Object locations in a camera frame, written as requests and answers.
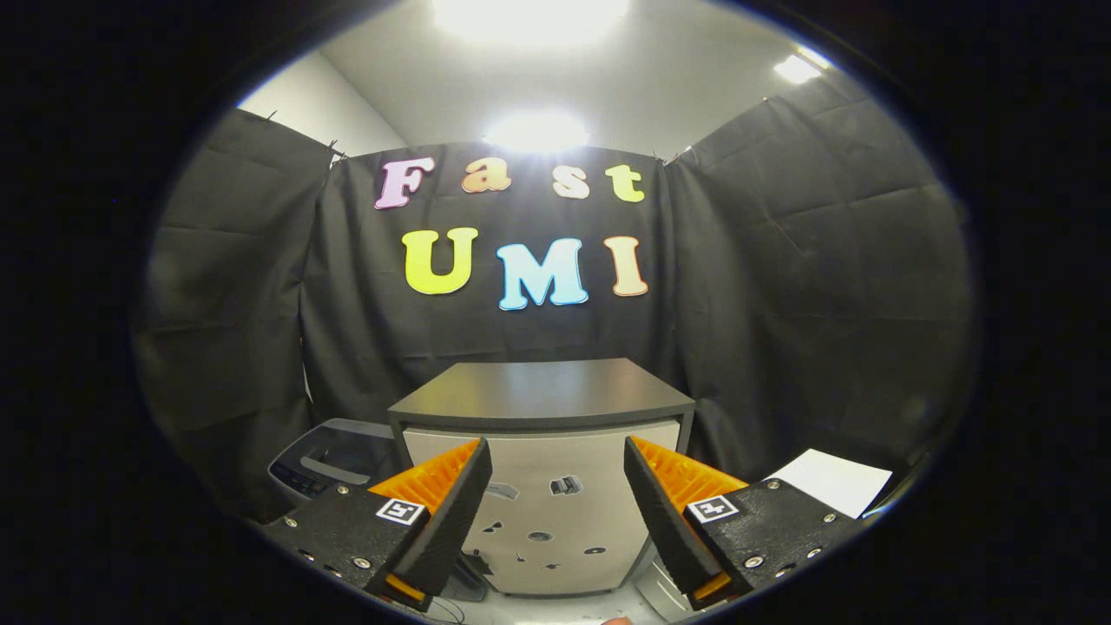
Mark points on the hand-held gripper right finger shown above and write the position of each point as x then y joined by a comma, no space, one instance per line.
664,521

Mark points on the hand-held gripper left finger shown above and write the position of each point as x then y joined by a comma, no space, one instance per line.
451,521

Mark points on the grey washing machine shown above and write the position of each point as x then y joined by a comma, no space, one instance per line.
334,456

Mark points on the beige cabinet with dark top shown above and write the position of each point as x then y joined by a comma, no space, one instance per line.
547,391

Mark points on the white table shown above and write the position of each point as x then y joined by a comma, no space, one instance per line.
833,482

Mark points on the black backdrop cloth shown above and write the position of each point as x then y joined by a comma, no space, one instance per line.
781,286

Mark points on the small ceiling light panel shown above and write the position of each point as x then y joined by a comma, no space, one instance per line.
797,68

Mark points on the large ceiling light panel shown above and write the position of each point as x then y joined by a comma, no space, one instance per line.
529,17

